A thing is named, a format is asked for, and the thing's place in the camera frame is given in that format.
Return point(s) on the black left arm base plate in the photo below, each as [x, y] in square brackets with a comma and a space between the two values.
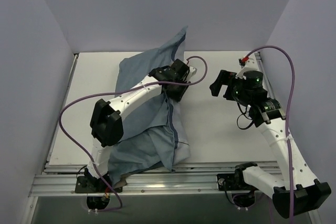
[85, 185]

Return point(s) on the blue plaid pillowcase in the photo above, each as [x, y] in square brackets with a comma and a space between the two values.
[153, 133]

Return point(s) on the aluminium front rail frame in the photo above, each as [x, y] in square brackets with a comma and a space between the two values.
[189, 194]

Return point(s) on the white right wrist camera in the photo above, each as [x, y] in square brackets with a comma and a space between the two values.
[247, 64]

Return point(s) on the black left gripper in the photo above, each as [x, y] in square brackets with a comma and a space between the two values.
[177, 91]

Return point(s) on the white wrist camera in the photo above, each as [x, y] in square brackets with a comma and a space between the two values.
[192, 70]
[247, 64]

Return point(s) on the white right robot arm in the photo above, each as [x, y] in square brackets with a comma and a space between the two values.
[300, 190]

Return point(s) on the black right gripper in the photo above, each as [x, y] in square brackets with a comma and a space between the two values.
[227, 85]

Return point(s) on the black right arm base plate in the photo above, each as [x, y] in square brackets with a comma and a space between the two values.
[228, 182]

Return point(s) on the aluminium right side rail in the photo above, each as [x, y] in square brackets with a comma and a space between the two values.
[261, 68]

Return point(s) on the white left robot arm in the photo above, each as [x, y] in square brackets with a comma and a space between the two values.
[107, 126]

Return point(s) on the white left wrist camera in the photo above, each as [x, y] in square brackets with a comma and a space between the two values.
[192, 70]

